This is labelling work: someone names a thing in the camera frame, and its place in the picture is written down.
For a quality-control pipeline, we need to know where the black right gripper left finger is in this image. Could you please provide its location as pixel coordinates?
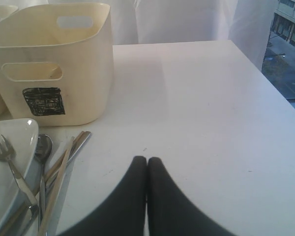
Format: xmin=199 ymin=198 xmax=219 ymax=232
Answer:
xmin=60 ymin=156 xmax=147 ymax=236

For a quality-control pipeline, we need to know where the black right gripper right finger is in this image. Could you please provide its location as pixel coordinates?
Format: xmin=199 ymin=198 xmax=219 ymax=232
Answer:
xmin=147 ymin=157 xmax=233 ymax=236

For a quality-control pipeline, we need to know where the wooden chopstick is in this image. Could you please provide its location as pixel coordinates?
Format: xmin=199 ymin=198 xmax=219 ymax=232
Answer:
xmin=0 ymin=131 xmax=85 ymax=234
xmin=37 ymin=136 xmax=75 ymax=236

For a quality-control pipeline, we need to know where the steel knife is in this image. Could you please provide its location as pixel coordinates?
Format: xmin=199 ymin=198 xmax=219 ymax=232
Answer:
xmin=18 ymin=131 xmax=91 ymax=236

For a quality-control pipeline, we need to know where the steel spoon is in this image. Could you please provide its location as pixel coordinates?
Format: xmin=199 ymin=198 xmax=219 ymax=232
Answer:
xmin=34 ymin=134 xmax=53 ymax=228

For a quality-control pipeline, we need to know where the white square plate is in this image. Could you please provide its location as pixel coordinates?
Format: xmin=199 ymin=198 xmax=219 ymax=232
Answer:
xmin=0 ymin=118 xmax=39 ymax=229

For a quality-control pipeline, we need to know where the small steel fork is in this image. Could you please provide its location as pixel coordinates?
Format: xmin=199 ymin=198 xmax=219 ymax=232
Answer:
xmin=0 ymin=135 xmax=38 ymax=207

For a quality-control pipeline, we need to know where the cream bin with square mark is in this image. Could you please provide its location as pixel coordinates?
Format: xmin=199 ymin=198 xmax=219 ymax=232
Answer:
xmin=0 ymin=2 xmax=114 ymax=126

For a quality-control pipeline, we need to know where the white curtain backdrop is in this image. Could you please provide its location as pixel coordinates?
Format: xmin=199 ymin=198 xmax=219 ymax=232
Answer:
xmin=0 ymin=0 xmax=278 ymax=72

